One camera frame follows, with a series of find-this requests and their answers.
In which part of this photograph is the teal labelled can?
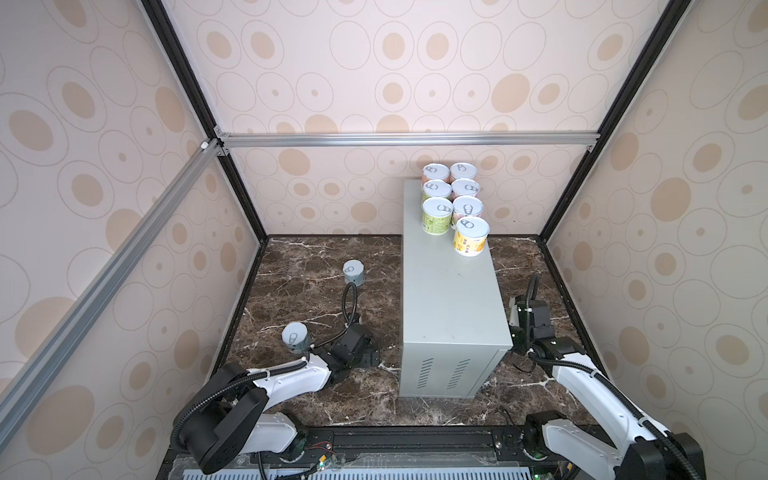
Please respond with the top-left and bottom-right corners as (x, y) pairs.
(281, 322), (312, 354)

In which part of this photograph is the light blue labelled can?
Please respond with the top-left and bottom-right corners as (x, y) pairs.
(343, 259), (365, 287)

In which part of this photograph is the yellow labelled can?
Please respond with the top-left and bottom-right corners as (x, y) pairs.
(453, 216), (490, 257)

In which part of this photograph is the purple pink labelled can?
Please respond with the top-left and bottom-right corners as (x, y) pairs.
(451, 195), (484, 226)

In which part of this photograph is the lime green labelled can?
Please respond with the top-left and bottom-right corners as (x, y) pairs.
(421, 198), (453, 236)

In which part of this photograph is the white red labelled can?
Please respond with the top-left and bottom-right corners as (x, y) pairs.
(451, 178), (481, 199)

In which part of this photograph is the orange tomato labelled can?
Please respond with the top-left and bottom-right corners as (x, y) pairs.
(450, 162), (477, 182)

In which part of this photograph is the pink orange labelled can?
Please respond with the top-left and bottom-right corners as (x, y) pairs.
(421, 163), (450, 183)

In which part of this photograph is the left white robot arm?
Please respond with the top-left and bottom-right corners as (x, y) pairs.
(170, 323), (379, 474)

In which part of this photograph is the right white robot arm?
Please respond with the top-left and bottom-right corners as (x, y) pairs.
(510, 295), (706, 479)

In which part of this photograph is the grey metal cabinet box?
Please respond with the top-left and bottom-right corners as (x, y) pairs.
(399, 179), (512, 399)

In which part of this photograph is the silver aluminium crossbar back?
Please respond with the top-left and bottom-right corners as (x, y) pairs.
(220, 130), (600, 149)

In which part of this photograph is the silver aluminium bar left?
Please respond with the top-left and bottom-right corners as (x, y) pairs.
(1, 138), (223, 449)

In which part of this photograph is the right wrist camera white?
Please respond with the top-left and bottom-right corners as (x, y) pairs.
(508, 297), (520, 326)

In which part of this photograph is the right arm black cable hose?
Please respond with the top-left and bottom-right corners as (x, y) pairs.
(523, 272), (703, 480)

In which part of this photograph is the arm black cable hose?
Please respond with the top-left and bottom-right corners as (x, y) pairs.
(169, 281), (360, 451)
(523, 272), (703, 480)

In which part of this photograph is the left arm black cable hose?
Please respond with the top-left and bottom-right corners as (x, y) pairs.
(169, 281), (360, 451)

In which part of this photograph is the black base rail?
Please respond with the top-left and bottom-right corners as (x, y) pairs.
(161, 424), (673, 480)

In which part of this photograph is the black corner frame post right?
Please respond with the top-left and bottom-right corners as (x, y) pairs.
(538, 0), (695, 244)

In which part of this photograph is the black corner frame post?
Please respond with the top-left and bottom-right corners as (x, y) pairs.
(140, 0), (269, 243)
(538, 0), (695, 244)

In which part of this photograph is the black corner frame post left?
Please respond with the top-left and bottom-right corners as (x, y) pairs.
(140, 0), (269, 243)

